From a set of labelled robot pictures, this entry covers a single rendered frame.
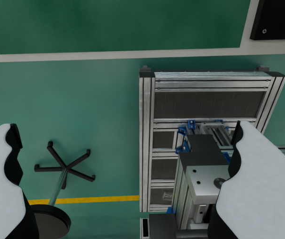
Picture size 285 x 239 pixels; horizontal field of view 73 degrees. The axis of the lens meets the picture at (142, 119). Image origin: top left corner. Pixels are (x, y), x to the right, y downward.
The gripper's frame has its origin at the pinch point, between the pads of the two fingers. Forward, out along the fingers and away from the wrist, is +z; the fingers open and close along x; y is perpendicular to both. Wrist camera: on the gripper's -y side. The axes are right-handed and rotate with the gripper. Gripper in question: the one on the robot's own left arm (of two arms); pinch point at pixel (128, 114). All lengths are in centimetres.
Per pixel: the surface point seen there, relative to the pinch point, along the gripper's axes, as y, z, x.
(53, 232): 123, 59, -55
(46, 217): 106, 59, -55
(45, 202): 170, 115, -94
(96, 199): 167, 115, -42
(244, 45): 3.4, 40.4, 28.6
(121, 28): -0.5, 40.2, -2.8
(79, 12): -3.8, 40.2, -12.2
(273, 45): 3, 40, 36
